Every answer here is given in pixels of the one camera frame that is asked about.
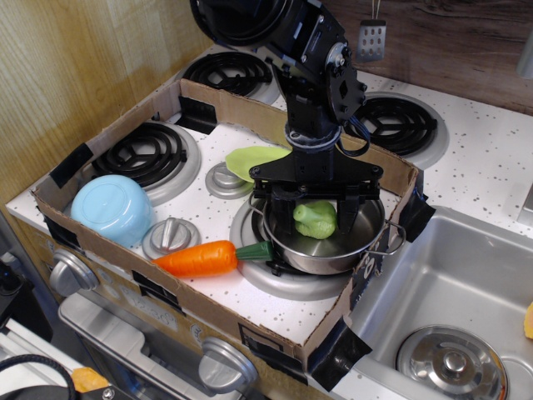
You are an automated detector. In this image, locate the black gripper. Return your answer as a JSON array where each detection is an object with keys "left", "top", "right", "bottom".
[{"left": 249, "top": 147, "right": 384, "bottom": 233}]

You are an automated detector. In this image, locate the green toy broccoli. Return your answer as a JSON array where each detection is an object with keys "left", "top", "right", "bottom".
[{"left": 293, "top": 200, "right": 336, "bottom": 240}]

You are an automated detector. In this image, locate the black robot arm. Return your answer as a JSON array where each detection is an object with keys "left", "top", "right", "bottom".
[{"left": 191, "top": 1, "right": 383, "bottom": 233}]

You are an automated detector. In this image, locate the stainless steel pan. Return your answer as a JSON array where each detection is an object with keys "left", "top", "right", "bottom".
[{"left": 248, "top": 196, "right": 406, "bottom": 276}]

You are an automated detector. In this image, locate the front right burner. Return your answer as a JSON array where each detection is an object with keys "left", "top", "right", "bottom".
[{"left": 230, "top": 200, "right": 350, "bottom": 301}]

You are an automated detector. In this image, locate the green plastic plate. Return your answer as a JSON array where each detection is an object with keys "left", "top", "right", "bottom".
[{"left": 225, "top": 146, "right": 291, "bottom": 183}]

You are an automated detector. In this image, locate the silver knob middle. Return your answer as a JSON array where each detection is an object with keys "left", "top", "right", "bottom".
[{"left": 205, "top": 162, "right": 253, "bottom": 200}]

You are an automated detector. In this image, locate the silver knob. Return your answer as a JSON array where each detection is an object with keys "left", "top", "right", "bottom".
[
  {"left": 142, "top": 217, "right": 201, "bottom": 259},
  {"left": 205, "top": 162, "right": 253, "bottom": 200}
]

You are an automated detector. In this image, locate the orange toy carrot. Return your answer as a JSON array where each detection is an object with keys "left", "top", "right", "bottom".
[{"left": 152, "top": 240, "right": 275, "bottom": 278}]

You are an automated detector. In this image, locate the back right black burner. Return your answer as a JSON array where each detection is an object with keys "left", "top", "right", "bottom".
[{"left": 355, "top": 92, "right": 450, "bottom": 170}]

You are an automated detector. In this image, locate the black burner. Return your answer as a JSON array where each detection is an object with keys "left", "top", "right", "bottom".
[
  {"left": 82, "top": 121, "right": 202, "bottom": 206},
  {"left": 355, "top": 92, "right": 450, "bottom": 170},
  {"left": 180, "top": 51, "right": 281, "bottom": 105}
]

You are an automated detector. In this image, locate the silver knob front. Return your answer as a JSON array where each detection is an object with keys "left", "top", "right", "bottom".
[{"left": 142, "top": 217, "right": 201, "bottom": 259}]

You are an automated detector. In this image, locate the cardboard fence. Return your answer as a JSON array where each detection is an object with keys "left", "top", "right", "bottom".
[{"left": 31, "top": 78, "right": 437, "bottom": 392}]

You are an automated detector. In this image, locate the back left black burner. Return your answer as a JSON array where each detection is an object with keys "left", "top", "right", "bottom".
[{"left": 180, "top": 51, "right": 281, "bottom": 105}]

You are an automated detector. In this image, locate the steel sink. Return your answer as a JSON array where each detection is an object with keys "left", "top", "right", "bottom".
[{"left": 333, "top": 207, "right": 532, "bottom": 399}]

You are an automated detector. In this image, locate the front left black burner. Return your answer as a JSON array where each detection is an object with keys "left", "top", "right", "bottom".
[{"left": 82, "top": 121, "right": 202, "bottom": 206}]

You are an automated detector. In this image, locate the right oven front knob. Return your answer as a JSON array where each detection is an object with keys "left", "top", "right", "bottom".
[{"left": 198, "top": 337, "right": 258, "bottom": 394}]

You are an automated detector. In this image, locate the oven knob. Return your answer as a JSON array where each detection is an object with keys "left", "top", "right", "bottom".
[
  {"left": 198, "top": 337, "right": 258, "bottom": 394},
  {"left": 49, "top": 249, "right": 99, "bottom": 297}
]

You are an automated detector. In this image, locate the hanging metal spatula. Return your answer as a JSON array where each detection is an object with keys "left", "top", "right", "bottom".
[{"left": 356, "top": 1, "right": 387, "bottom": 63}]

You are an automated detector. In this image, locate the steel pot lid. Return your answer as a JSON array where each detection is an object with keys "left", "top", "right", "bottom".
[{"left": 395, "top": 325, "right": 509, "bottom": 399}]

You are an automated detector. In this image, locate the light blue bowl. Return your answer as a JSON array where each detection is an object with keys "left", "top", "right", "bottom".
[{"left": 70, "top": 175, "right": 155, "bottom": 248}]

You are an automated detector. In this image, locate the orange object in sink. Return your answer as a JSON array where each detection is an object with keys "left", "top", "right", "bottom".
[{"left": 523, "top": 303, "right": 533, "bottom": 339}]

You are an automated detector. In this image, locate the left oven front knob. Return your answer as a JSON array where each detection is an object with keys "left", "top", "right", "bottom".
[{"left": 49, "top": 249, "right": 99, "bottom": 297}]

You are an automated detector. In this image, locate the silver faucet base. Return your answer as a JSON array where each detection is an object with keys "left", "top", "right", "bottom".
[{"left": 516, "top": 32, "right": 533, "bottom": 79}]

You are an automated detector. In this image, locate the orange object bottom left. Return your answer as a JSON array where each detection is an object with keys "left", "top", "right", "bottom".
[{"left": 71, "top": 367, "right": 109, "bottom": 393}]

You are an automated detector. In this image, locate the silver oven door handle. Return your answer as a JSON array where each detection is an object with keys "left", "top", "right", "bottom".
[{"left": 58, "top": 294, "right": 234, "bottom": 399}]

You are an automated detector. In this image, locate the black cable bottom left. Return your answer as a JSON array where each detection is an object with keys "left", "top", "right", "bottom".
[{"left": 0, "top": 352, "right": 80, "bottom": 400}]

